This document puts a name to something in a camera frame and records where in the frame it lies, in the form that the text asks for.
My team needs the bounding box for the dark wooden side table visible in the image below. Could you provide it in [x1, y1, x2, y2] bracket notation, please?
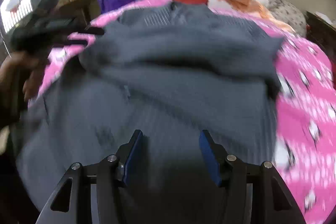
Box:
[55, 0, 101, 24]

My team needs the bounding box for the pink penguin blanket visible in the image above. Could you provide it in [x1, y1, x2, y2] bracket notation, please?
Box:
[27, 0, 336, 224]

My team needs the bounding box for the dark wooden nightstand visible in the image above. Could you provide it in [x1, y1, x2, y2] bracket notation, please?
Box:
[306, 11, 336, 61]

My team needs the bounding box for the orange cloth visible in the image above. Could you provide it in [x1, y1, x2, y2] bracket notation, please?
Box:
[229, 1, 295, 34]

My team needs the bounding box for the person's left hand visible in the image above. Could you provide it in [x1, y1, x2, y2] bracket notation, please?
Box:
[1, 52, 50, 102]

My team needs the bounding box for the grey pinstriped suit jacket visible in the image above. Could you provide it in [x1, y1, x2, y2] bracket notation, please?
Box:
[12, 2, 284, 223]

